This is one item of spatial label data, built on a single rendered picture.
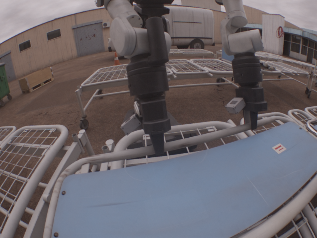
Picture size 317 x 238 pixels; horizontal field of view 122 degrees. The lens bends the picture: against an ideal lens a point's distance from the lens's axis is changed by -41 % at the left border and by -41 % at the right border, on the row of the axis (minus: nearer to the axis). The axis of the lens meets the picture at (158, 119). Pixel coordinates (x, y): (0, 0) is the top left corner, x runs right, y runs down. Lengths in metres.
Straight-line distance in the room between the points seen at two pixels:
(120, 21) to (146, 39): 0.07
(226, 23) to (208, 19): 7.87
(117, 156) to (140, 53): 0.23
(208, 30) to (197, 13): 1.05
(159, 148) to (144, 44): 0.23
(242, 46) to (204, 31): 7.70
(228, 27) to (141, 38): 0.29
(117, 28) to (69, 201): 0.36
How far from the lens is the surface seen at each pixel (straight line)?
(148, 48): 0.32
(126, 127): 0.33
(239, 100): 0.43
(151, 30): 0.30
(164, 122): 0.28
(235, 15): 0.50
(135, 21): 0.41
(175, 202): 0.25
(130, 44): 0.30
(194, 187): 0.27
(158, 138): 0.33
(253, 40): 0.45
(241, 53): 0.45
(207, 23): 8.27
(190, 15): 7.89
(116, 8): 0.45
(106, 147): 0.62
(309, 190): 0.36
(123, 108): 2.00
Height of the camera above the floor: 0.86
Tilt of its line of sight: 31 degrees down
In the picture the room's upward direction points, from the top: 4 degrees counter-clockwise
